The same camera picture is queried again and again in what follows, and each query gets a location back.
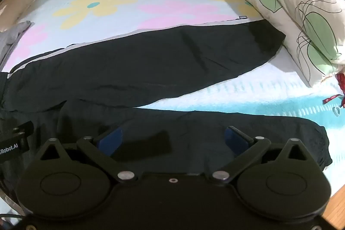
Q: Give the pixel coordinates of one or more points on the red ribbon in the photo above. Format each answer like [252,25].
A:
[340,84]

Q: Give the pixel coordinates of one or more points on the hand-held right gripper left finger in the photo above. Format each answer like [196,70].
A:
[111,139]

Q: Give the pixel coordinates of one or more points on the cream leaf-print quilt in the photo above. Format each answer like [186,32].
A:
[296,3]

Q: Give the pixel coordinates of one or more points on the black pants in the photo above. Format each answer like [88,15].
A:
[151,63]

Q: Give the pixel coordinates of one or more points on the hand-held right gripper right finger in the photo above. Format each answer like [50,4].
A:
[234,138]

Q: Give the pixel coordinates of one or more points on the grey cloth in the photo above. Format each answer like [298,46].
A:
[13,38]

